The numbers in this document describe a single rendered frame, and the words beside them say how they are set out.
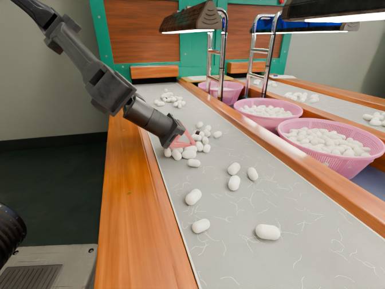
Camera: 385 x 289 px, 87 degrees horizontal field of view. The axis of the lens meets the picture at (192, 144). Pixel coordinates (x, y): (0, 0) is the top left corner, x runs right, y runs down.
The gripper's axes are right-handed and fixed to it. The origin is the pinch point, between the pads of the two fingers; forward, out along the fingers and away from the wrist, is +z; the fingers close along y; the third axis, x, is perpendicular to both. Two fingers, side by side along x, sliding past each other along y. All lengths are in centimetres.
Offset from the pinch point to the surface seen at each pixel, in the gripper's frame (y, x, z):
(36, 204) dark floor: 86, 112, -20
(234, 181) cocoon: -18.6, -2.0, 2.3
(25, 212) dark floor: 80, 115, -24
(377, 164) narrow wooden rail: -16, -27, 45
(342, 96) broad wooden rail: 26, -55, 68
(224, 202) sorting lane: -21.4, 1.8, 1.0
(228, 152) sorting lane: -4.5, -4.2, 8.2
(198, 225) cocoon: -26.3, 5.0, -5.5
